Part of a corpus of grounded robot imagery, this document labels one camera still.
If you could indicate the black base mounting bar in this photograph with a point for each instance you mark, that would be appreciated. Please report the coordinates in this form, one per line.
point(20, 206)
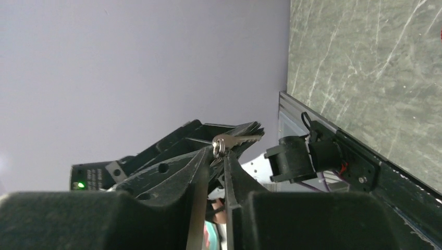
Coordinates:
point(309, 145)

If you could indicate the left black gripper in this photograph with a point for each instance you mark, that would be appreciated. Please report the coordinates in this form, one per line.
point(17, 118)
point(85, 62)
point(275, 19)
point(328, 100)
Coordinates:
point(101, 175)

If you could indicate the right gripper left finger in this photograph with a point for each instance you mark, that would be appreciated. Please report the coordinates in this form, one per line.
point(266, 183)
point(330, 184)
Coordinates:
point(169, 215)

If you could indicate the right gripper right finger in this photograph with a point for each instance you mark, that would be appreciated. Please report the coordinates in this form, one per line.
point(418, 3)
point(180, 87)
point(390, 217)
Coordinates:
point(260, 219)

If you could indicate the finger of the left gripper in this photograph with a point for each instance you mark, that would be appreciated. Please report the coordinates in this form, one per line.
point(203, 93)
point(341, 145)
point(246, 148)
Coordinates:
point(170, 154)

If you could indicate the silver key bunch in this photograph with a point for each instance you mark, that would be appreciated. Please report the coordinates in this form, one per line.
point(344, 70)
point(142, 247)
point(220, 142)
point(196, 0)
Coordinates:
point(223, 142)

